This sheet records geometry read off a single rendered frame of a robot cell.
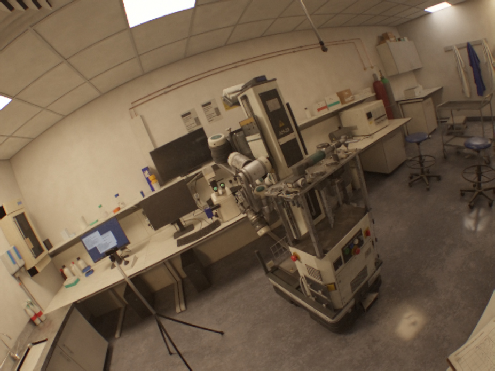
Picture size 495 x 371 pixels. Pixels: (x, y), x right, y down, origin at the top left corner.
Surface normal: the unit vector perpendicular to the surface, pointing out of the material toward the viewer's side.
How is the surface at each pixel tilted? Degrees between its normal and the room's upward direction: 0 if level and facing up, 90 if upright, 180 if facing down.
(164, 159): 86
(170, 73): 90
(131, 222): 90
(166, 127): 90
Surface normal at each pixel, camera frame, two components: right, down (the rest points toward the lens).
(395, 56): 0.32, 0.13
